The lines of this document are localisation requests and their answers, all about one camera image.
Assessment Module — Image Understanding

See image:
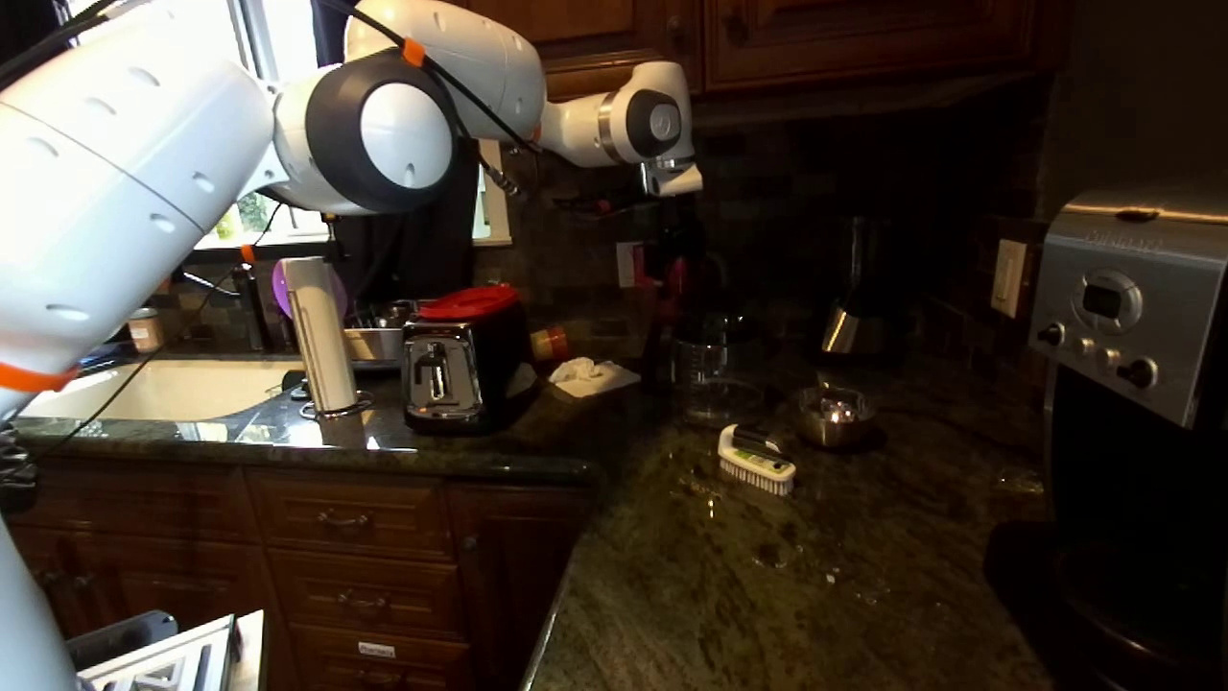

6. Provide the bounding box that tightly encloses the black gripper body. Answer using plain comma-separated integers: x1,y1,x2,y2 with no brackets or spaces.
647,198,704,312

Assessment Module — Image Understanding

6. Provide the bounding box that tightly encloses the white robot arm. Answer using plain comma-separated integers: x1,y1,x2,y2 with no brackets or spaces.
0,0,704,415

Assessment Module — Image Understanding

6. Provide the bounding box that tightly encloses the silver black coffee maker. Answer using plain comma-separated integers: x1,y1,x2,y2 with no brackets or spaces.
988,186,1228,691

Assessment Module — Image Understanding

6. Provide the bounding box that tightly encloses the white folded cloth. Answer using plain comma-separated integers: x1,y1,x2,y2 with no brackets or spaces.
551,358,638,400

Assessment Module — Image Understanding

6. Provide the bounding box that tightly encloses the small white plastic object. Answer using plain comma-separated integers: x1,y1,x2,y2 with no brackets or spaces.
717,420,799,496

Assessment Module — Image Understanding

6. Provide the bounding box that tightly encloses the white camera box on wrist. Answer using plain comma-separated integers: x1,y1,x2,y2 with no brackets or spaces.
640,157,704,198

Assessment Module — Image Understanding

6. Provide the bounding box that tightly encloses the white wall outlet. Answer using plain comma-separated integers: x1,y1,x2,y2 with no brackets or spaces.
992,239,1028,318

